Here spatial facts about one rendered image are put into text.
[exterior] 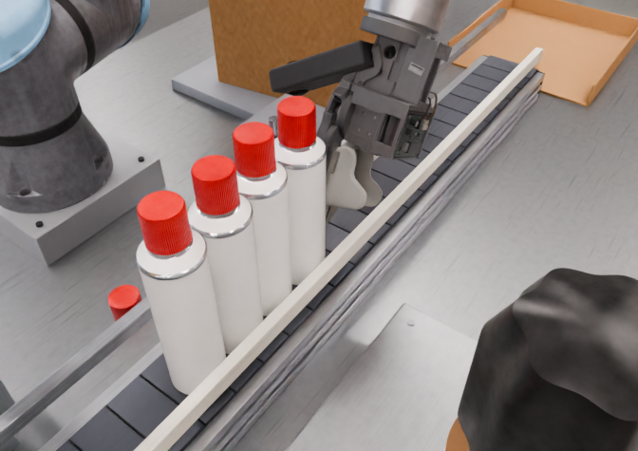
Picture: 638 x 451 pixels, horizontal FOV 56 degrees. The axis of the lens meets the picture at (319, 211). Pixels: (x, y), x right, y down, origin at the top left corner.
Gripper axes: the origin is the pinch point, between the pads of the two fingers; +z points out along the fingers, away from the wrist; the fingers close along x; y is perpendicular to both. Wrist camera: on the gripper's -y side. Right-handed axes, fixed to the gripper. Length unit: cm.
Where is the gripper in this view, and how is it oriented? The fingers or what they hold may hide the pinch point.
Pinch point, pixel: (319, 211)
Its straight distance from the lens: 63.2
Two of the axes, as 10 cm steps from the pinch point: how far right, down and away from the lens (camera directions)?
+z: -2.9, 9.1, 2.8
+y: 8.1, 3.9, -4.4
